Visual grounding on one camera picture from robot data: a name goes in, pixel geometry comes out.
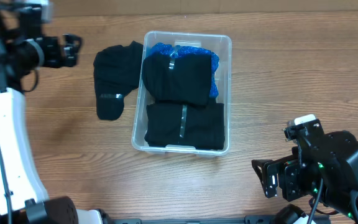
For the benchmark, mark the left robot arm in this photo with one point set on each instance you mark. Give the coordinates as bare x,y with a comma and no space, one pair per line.
23,50

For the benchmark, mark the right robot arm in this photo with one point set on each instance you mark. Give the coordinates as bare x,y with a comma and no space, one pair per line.
340,174

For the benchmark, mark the clear plastic storage bin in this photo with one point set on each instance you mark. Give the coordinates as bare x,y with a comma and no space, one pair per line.
221,45

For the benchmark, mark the blue sparkly garment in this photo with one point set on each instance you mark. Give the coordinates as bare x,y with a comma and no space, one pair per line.
181,51

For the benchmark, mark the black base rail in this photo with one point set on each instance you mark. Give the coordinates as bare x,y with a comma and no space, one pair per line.
284,216

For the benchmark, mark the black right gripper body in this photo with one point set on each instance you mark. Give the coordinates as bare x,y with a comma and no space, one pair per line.
301,177

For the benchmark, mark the black cloth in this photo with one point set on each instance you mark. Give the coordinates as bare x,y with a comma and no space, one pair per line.
173,124

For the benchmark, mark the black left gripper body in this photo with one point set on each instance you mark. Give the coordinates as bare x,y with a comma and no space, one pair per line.
51,56

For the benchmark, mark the black sock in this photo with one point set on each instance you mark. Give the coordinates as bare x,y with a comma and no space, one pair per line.
116,74
182,80

